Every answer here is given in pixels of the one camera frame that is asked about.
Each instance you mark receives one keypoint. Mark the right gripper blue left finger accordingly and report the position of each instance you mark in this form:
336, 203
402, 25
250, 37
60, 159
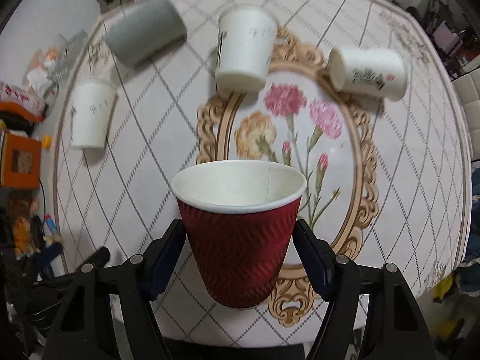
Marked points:
83, 327

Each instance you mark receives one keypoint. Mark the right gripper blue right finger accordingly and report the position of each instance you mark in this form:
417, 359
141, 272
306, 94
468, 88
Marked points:
395, 327

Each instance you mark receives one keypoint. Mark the red ribbed paper cup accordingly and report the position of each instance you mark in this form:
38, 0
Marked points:
239, 216

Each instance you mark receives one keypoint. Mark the white paper cup far left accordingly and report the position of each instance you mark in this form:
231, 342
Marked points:
93, 102

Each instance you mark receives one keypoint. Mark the white paper cup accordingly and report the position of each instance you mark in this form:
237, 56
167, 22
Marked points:
93, 102
376, 72
245, 43

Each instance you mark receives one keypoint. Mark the white paper cup right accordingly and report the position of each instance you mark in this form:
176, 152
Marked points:
376, 72

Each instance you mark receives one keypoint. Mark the grey paper cup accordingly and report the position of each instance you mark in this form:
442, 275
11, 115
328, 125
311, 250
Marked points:
146, 31

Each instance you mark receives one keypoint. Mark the white paper cup centre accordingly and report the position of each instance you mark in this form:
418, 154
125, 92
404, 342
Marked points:
245, 43

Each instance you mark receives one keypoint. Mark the orange box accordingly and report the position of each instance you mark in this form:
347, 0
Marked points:
20, 162

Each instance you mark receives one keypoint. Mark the floral patterned tablecloth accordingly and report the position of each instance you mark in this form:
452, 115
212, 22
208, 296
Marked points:
387, 181

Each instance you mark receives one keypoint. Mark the cream padded chair right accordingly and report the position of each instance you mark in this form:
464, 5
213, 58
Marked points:
467, 90

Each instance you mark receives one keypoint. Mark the pink suitcase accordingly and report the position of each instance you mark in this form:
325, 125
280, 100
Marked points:
446, 39

